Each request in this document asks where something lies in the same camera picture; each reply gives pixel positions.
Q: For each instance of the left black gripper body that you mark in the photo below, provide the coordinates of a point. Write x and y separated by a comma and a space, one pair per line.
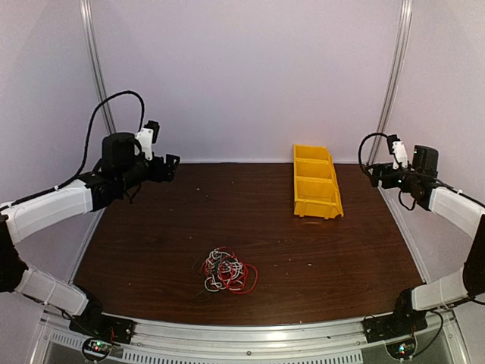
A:
157, 174

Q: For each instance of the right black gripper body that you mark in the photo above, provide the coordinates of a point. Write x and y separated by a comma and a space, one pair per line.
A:
388, 182

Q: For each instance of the yellow three-compartment bin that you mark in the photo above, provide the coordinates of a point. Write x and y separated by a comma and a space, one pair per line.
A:
316, 190

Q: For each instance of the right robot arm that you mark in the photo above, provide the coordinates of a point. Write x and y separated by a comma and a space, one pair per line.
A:
418, 178

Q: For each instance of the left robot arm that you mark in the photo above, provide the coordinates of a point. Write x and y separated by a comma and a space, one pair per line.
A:
127, 162

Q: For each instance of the right circuit board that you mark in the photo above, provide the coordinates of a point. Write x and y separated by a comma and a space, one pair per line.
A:
402, 349

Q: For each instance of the circuit board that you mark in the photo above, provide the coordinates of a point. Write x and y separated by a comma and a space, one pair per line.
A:
402, 349
96, 350

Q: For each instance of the left circuit board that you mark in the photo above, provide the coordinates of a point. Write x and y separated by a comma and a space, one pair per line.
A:
96, 350

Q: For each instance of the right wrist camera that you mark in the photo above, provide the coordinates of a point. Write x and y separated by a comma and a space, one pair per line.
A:
397, 150

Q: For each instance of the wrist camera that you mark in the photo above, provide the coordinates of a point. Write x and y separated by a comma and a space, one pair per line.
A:
146, 138
397, 150

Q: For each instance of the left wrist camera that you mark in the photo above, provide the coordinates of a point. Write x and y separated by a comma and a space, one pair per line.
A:
146, 138

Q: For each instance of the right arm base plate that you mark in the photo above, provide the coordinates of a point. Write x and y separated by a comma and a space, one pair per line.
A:
386, 327

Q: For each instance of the right aluminium frame post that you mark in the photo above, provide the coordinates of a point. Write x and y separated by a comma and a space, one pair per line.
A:
401, 45

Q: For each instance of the aluminium frame post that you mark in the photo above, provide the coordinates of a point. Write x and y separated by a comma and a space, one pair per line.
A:
95, 63
401, 45

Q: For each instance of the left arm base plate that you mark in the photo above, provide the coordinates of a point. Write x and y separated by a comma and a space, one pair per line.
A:
108, 328

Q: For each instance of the aluminium front rail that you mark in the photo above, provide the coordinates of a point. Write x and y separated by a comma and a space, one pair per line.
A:
341, 341

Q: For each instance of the left aluminium frame post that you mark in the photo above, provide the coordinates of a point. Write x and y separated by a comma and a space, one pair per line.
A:
95, 63

